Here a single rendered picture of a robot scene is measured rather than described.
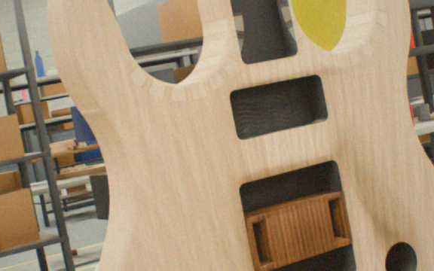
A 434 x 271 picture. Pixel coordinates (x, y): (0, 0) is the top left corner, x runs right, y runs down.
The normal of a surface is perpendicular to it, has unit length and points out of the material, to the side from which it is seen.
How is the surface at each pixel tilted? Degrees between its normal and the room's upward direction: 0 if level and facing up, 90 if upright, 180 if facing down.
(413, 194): 90
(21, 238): 90
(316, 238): 90
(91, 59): 90
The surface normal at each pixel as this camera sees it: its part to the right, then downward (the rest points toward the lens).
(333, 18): 0.47, -0.04
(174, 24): -0.87, 0.19
